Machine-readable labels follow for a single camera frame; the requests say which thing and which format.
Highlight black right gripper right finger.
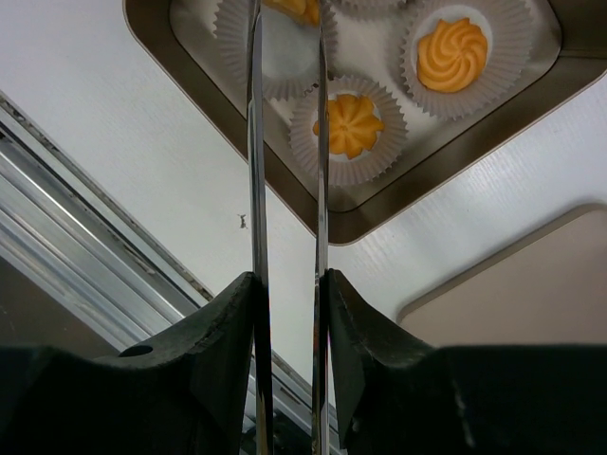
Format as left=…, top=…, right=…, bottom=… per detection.
left=326, top=269, right=606, bottom=454

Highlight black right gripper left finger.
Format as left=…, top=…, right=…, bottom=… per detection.
left=1, top=272, right=258, bottom=454

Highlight metal tongs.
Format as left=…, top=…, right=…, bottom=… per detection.
left=247, top=1, right=330, bottom=454

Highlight gold tin lid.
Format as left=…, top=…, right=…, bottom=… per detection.
left=396, top=204, right=606, bottom=346

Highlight orange swirl cookie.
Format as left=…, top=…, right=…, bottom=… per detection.
left=327, top=94, right=385, bottom=160
left=263, top=0, right=320, bottom=27
left=416, top=17, right=488, bottom=94

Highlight gold square tin box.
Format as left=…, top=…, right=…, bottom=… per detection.
left=124, top=1, right=606, bottom=246

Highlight white paper cupcake liner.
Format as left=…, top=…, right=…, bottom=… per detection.
left=400, top=1, right=532, bottom=119
left=338, top=0, right=408, bottom=11
left=288, top=76, right=408, bottom=187
left=214, top=1, right=338, bottom=100

